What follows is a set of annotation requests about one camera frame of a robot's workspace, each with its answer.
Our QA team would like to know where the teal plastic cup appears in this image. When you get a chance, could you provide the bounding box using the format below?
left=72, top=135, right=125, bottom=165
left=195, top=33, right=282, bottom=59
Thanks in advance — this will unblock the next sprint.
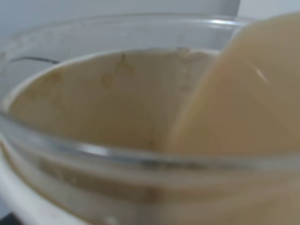
left=166, top=13, right=300, bottom=155

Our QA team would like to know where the clear cup with blue sleeve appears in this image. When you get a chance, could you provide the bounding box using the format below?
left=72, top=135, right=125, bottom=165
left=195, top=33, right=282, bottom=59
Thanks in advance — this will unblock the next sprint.
left=0, top=14, right=300, bottom=225

